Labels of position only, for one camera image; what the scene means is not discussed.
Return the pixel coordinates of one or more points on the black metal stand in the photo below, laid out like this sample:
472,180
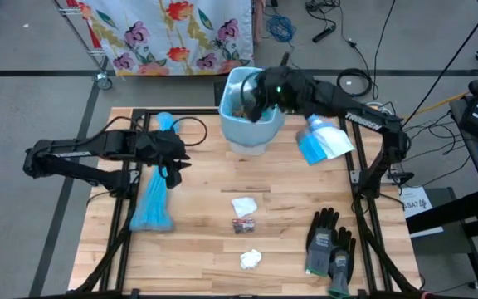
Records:
450,212

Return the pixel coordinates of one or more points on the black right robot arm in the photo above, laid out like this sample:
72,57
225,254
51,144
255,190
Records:
334,104

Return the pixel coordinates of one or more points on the pink hanging cloth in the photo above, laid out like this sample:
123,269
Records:
259,23

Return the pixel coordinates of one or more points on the black power strip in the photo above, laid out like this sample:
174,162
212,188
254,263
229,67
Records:
324,34

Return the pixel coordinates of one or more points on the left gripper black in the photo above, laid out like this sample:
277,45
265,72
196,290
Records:
156,149

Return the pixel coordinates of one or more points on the blue bag roll white wrapper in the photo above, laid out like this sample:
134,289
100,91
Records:
326,143

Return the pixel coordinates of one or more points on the white paper sign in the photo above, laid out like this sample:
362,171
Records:
423,198

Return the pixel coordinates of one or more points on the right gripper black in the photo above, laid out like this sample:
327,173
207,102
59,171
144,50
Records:
280,89

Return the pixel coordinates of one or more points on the black desk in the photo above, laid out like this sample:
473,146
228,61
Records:
471,153

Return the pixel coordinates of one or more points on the white tissue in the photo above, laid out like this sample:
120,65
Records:
250,260

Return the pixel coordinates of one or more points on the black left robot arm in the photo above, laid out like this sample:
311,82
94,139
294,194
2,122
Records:
110,145

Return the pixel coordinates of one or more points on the long bright blue trash bag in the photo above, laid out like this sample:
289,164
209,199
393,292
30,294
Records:
152,212

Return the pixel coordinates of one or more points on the grey black work glove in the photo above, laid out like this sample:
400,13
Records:
321,245
340,266

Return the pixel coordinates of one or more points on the white wrapper black print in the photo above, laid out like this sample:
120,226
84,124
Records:
245,206

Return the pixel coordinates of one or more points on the red black snack wrapper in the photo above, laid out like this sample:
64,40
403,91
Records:
243,226

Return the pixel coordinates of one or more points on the floral printed cloth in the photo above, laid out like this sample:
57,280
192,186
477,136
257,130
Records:
168,37

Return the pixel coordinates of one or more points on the white plastic trash bin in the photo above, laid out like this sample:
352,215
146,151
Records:
247,150

